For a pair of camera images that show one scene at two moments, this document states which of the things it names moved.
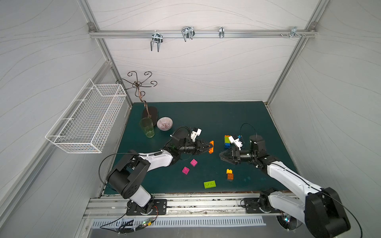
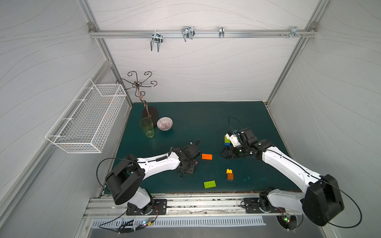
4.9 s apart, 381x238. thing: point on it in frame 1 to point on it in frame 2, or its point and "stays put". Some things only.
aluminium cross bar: [191, 33] stays put
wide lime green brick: [210, 184] stays put
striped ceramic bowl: [164, 123] stays put
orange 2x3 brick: [211, 150] to [207, 156]
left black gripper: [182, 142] to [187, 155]
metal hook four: [294, 32] stays put
